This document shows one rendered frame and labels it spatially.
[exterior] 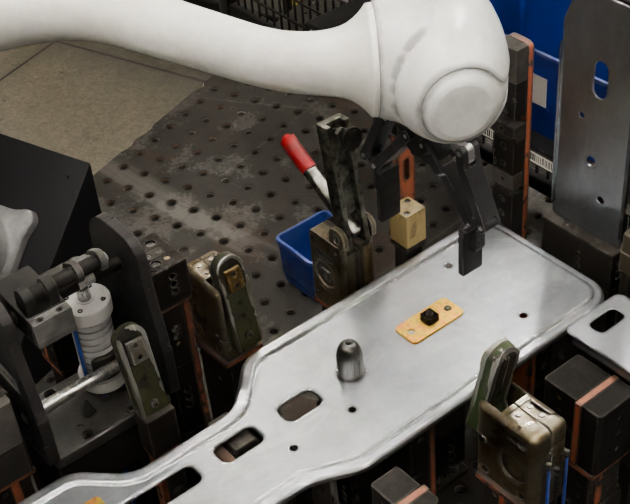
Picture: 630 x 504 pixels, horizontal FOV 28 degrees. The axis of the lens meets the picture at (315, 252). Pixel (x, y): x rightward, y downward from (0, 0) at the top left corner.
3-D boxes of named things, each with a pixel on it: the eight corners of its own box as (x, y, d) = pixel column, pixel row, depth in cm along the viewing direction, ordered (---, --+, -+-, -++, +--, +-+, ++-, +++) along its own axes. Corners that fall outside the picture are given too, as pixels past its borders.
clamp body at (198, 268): (244, 513, 170) (210, 309, 146) (196, 466, 177) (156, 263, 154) (297, 477, 174) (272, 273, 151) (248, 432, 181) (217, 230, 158)
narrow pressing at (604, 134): (617, 252, 160) (641, 14, 138) (549, 212, 167) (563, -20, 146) (620, 250, 160) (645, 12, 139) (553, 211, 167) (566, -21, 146)
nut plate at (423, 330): (414, 345, 149) (414, 338, 148) (393, 330, 152) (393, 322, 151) (465, 313, 153) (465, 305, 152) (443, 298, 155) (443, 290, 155)
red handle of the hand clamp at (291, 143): (345, 239, 155) (274, 138, 158) (340, 246, 157) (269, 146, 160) (371, 224, 157) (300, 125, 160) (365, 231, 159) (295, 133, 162)
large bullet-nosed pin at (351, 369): (349, 395, 146) (346, 354, 142) (332, 381, 148) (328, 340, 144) (370, 381, 147) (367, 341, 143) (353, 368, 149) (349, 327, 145)
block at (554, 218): (596, 420, 178) (612, 256, 159) (533, 376, 186) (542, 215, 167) (610, 409, 179) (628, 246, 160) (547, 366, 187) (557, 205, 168)
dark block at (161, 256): (198, 510, 171) (150, 275, 144) (170, 481, 175) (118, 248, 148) (228, 491, 173) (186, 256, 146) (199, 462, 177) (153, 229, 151)
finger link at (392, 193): (379, 175, 144) (375, 172, 144) (381, 223, 148) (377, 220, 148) (399, 164, 145) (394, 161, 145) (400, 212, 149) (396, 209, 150)
